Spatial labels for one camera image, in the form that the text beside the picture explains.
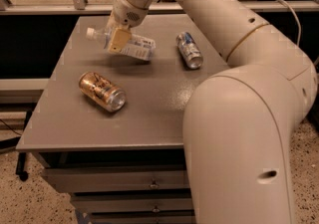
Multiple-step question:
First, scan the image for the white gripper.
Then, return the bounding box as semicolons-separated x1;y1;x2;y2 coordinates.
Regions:
106;0;148;53

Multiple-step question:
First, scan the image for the clear plastic water bottle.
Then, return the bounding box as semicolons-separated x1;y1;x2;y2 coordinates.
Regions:
86;28;156;61

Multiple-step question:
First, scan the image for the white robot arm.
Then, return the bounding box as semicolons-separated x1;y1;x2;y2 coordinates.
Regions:
108;0;318;224

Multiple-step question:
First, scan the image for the gold soda can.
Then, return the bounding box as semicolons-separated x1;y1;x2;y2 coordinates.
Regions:
79;72;127;112

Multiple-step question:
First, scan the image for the silver blue soda can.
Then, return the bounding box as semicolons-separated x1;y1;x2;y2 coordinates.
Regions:
176;32;203;70

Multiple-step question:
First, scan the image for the grey drawer cabinet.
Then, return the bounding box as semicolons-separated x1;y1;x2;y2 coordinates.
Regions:
16;13;233;224

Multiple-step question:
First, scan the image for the top grey drawer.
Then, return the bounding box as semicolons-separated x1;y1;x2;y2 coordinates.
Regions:
42;165;189;193

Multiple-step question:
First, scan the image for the grey drawer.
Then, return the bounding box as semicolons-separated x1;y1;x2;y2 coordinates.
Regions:
42;165;189;193
71;191;193;213
90;211;196;224

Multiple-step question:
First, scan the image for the middle grey drawer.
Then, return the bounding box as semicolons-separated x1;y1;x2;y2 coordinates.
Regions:
71;191;193;213

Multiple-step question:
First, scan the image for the bottom grey drawer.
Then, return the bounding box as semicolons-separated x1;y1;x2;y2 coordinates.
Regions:
90;211;196;224

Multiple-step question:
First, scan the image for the white cable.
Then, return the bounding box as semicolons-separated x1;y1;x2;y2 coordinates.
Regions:
275;0;302;47

